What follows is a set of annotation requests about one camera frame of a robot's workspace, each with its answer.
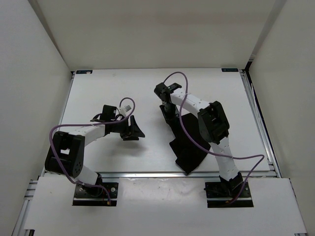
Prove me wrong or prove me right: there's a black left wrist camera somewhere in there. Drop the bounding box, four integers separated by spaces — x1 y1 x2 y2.
91 105 117 122

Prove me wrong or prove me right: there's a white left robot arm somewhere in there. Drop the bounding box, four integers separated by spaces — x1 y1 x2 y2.
45 115 145 197

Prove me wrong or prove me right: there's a black skirt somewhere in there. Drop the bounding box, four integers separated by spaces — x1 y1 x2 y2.
168 113 211 176

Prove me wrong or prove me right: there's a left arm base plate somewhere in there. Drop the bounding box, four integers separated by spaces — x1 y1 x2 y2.
72 182 119 207

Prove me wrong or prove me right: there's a blue table label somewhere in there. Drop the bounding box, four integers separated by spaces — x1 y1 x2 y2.
76 70 93 74
221 68 239 72

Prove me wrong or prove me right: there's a white front cover board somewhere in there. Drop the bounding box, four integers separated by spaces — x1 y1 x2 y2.
25 177 306 236

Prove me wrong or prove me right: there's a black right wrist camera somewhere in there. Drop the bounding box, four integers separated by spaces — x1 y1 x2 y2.
154 83 171 100

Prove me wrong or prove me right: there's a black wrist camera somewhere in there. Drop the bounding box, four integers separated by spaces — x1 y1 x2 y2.
91 105 117 122
154 83 171 100

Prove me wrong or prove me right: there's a blue left table label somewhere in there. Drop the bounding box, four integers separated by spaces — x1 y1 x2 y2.
76 70 93 74

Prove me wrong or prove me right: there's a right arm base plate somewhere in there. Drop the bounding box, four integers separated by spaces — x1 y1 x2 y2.
204 182 254 208

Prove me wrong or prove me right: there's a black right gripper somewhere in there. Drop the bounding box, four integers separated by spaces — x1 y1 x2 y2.
160 102 182 125

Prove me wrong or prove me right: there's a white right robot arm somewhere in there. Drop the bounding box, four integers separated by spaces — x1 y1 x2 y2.
154 83 243 197

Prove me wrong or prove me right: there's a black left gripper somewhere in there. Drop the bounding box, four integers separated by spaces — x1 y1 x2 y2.
110 115 145 141

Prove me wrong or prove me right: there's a blue right table label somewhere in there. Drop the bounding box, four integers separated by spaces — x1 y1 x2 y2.
221 68 239 72

